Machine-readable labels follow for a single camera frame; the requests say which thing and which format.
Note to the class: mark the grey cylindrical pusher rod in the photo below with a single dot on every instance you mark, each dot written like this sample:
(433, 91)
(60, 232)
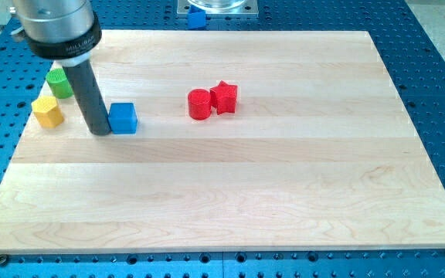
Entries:
(88, 97)

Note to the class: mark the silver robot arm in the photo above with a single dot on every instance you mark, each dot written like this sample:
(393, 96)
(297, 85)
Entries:
(66, 31)

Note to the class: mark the green cylinder block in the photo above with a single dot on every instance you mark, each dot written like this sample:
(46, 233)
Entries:
(59, 84)

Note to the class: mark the yellow hexagon block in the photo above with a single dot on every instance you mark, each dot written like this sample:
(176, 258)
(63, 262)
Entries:
(47, 112)

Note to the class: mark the blue cube block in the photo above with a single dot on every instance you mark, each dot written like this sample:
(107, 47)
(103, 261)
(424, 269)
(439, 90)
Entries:
(123, 118)

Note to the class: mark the red cylinder block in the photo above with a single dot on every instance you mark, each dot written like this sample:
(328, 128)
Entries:
(199, 101)

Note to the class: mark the blue triangle block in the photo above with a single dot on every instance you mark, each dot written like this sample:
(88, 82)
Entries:
(196, 18)

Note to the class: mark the red star block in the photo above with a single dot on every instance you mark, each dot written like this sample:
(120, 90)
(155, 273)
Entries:
(224, 97)

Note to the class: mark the light wooden board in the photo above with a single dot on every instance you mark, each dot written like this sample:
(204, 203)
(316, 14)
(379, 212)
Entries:
(320, 154)

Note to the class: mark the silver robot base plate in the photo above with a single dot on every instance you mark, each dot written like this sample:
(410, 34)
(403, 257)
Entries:
(220, 8)

